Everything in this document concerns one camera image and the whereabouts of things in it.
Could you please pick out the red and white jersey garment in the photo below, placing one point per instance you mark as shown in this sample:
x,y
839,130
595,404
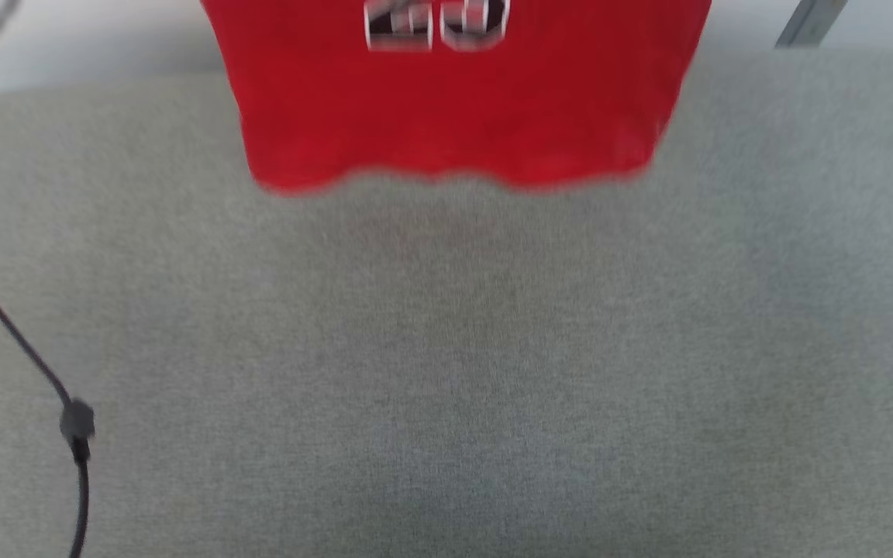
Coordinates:
x,y
454,108

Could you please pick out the grey metal frame bar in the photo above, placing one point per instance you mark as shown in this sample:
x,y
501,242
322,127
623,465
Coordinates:
x,y
809,22

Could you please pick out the grey fabric sofa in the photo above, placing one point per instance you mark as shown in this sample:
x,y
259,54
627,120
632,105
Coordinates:
x,y
446,349

